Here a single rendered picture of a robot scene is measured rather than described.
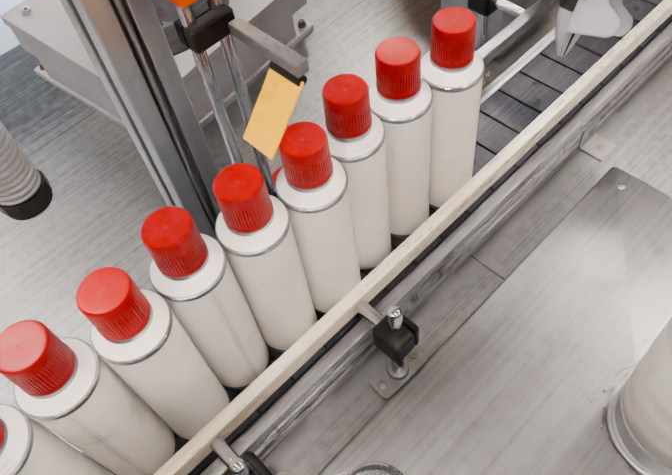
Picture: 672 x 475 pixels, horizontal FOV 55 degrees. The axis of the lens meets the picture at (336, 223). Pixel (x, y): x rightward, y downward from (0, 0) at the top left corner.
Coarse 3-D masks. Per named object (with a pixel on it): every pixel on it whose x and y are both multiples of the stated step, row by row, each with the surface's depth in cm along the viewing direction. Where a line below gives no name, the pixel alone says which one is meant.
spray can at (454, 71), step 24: (432, 24) 48; (456, 24) 47; (432, 48) 49; (456, 48) 48; (432, 72) 50; (456, 72) 49; (480, 72) 50; (456, 96) 50; (480, 96) 52; (432, 120) 53; (456, 120) 52; (432, 144) 56; (456, 144) 55; (432, 168) 58; (456, 168) 57; (432, 192) 61
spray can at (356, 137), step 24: (336, 96) 44; (360, 96) 44; (336, 120) 45; (360, 120) 45; (336, 144) 47; (360, 144) 46; (384, 144) 48; (360, 168) 48; (384, 168) 50; (360, 192) 50; (384, 192) 52; (360, 216) 52; (384, 216) 54; (360, 240) 55; (384, 240) 57; (360, 264) 58
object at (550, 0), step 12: (540, 0) 67; (552, 0) 67; (528, 12) 66; (540, 12) 66; (516, 24) 65; (528, 24) 66; (504, 36) 64; (516, 36) 65; (480, 48) 63; (492, 48) 63; (504, 48) 65
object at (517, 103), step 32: (640, 0) 78; (544, 64) 73; (576, 64) 72; (512, 96) 71; (544, 96) 70; (480, 128) 68; (512, 128) 68; (480, 160) 66; (384, 288) 59; (352, 320) 57; (320, 352) 55; (288, 384) 54; (256, 416) 53
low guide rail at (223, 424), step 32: (640, 32) 69; (608, 64) 67; (576, 96) 65; (544, 128) 64; (512, 160) 62; (480, 192) 61; (448, 224) 59; (416, 256) 58; (320, 320) 53; (288, 352) 52; (256, 384) 51; (224, 416) 49; (192, 448) 48
